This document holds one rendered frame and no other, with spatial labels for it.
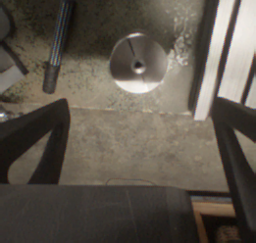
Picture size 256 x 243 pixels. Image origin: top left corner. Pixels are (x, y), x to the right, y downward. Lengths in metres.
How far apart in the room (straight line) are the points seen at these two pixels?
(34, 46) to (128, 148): 1.16
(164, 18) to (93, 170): 1.32
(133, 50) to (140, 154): 1.22
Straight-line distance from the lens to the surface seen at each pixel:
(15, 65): 0.27
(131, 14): 0.24
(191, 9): 0.25
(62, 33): 0.24
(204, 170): 1.54
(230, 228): 1.69
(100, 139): 1.36
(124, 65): 0.20
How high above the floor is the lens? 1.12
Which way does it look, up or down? 63 degrees down
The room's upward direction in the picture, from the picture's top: 177 degrees counter-clockwise
